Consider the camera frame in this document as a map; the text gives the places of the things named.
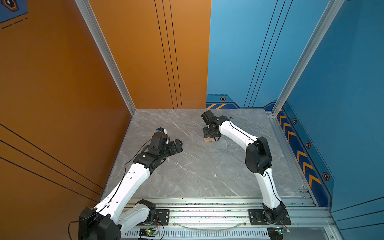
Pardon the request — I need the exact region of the aluminium rail frame front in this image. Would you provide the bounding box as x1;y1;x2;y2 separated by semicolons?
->
148;193;343;240

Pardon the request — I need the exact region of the wood block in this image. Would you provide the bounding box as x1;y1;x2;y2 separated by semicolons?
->
204;138;216;143

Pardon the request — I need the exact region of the right aluminium corner post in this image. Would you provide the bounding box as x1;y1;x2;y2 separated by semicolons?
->
272;0;345;118

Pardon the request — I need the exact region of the left green circuit board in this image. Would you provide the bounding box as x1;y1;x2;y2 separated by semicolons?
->
138;228;159;240

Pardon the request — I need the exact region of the aluminium corner post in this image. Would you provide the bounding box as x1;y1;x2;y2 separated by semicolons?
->
75;0;136;116
272;0;345;118

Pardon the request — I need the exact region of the left aluminium corner post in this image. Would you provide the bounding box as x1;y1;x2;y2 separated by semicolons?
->
75;0;136;116

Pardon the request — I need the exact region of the green circuit board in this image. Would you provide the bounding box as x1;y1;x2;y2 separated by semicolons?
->
138;228;159;240
267;228;291;240

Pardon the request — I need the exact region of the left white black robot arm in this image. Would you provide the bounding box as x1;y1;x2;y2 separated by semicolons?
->
77;128;183;240

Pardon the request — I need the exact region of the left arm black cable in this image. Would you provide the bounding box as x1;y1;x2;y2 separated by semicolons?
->
67;138;152;240

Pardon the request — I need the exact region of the right green circuit board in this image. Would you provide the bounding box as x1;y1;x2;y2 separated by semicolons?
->
267;228;291;240

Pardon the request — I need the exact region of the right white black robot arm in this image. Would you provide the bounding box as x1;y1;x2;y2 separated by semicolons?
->
201;110;292;225

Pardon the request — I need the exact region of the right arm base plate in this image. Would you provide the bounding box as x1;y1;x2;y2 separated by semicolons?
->
248;209;292;226

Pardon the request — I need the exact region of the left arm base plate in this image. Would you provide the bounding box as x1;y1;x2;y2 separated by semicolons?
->
139;209;170;227

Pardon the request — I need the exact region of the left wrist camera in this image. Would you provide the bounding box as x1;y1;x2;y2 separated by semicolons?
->
157;127;168;135

